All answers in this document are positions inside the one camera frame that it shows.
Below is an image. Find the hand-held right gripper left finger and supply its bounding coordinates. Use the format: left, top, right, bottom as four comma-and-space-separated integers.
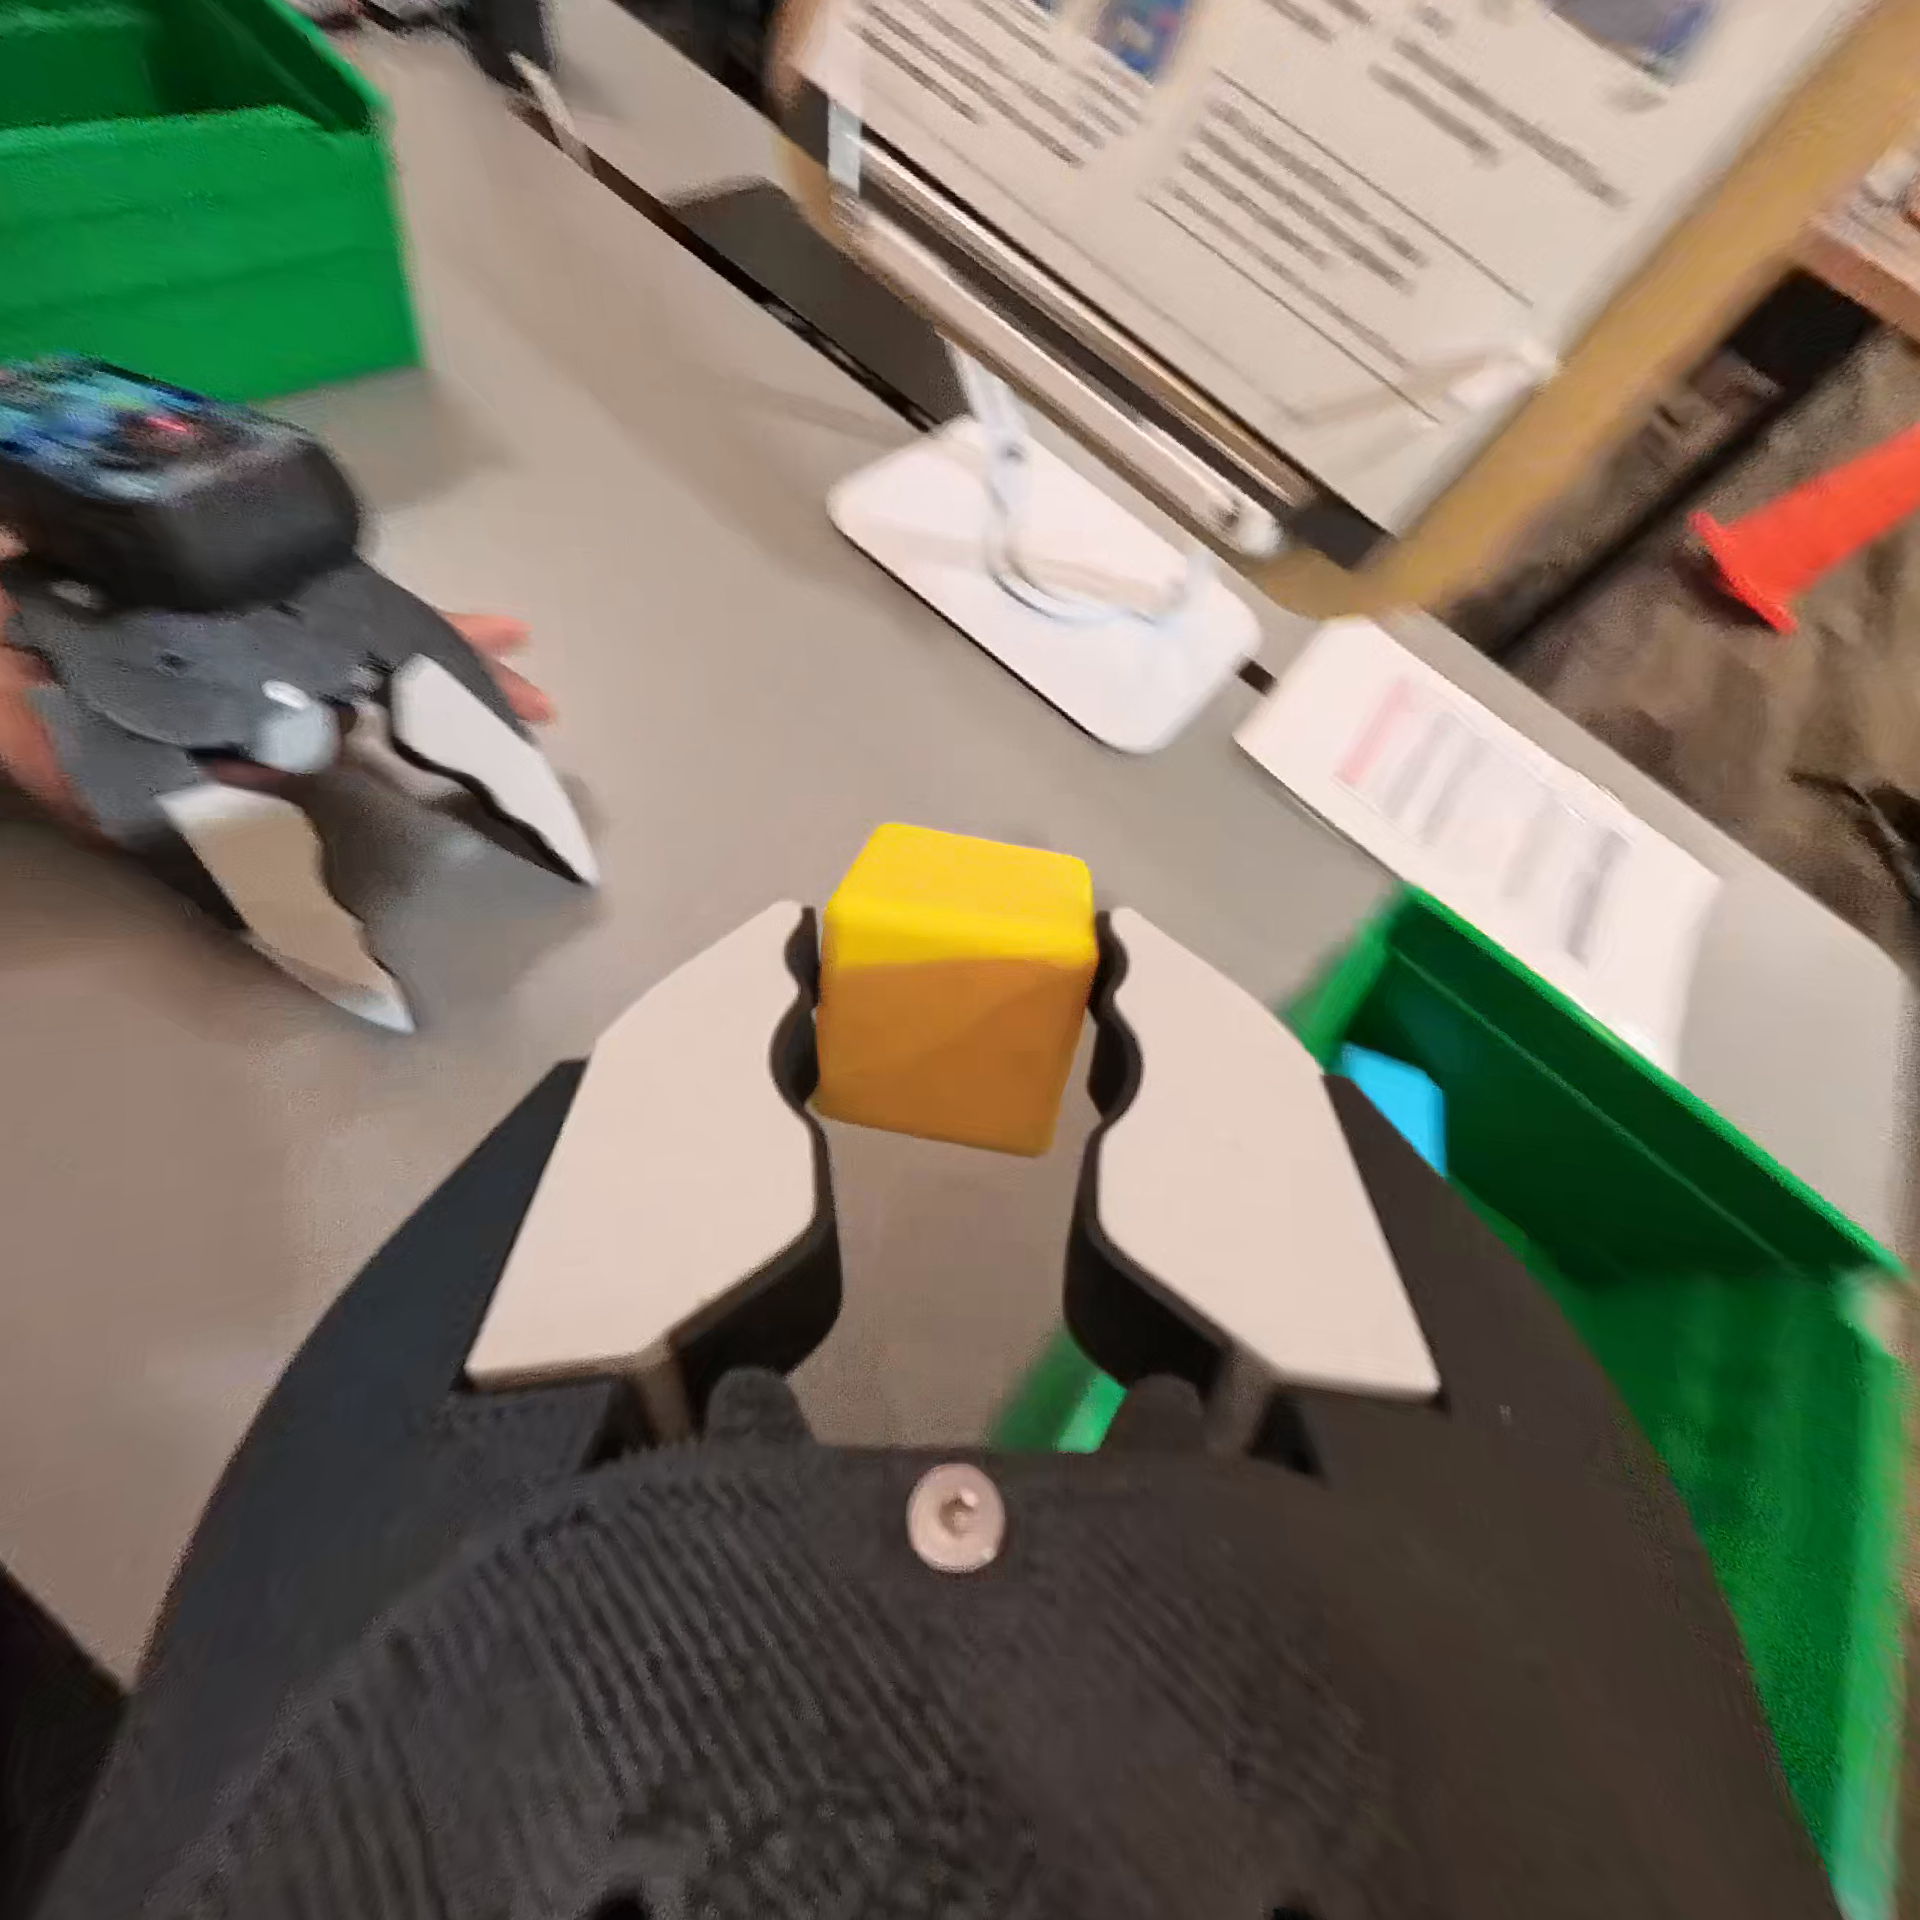
463, 902, 842, 1432

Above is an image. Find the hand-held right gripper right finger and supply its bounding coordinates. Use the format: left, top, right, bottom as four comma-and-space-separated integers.
1059, 904, 1445, 1452

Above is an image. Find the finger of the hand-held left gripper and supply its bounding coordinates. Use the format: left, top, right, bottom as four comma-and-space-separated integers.
386, 651, 607, 890
154, 779, 420, 1041

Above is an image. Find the blue cube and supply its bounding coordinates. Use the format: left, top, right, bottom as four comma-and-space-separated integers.
1333, 1042, 1452, 1182

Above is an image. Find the green plastic bin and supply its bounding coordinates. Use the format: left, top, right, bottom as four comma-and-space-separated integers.
994, 884, 1920, 1920
0, 0, 426, 406

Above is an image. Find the yellow cube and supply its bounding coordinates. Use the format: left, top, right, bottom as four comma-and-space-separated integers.
808, 822, 1101, 1161

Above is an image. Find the person's left hand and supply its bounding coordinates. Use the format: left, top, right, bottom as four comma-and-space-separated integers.
449, 608, 561, 730

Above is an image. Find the laminated paper sheet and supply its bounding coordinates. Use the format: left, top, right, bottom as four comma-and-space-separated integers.
1233, 619, 1728, 1056

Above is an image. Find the person's black clothing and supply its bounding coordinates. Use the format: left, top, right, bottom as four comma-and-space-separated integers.
0, 1559, 137, 1920

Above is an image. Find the dark desk cable flap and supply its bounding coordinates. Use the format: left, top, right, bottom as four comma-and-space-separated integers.
509, 47, 970, 430

